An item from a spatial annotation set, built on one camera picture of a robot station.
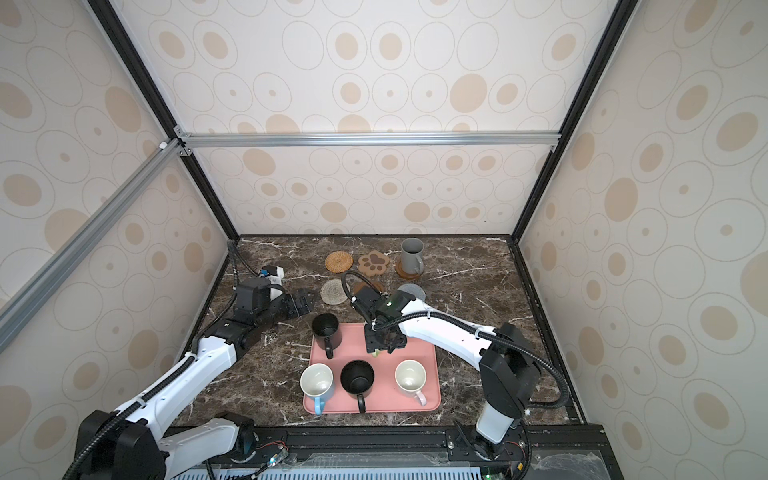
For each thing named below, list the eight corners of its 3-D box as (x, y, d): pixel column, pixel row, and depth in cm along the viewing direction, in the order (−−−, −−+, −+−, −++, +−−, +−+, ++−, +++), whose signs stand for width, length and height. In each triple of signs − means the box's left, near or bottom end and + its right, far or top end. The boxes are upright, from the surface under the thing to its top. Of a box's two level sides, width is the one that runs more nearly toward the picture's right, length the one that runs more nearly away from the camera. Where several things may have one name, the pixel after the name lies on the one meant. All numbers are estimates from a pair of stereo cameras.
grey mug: (401, 281, 108) (402, 260, 99) (400, 258, 115) (401, 237, 106) (422, 281, 108) (425, 260, 99) (421, 258, 115) (423, 237, 106)
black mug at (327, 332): (315, 360, 89) (308, 346, 81) (320, 328, 96) (314, 312, 88) (338, 360, 89) (333, 346, 81) (342, 328, 96) (338, 312, 88)
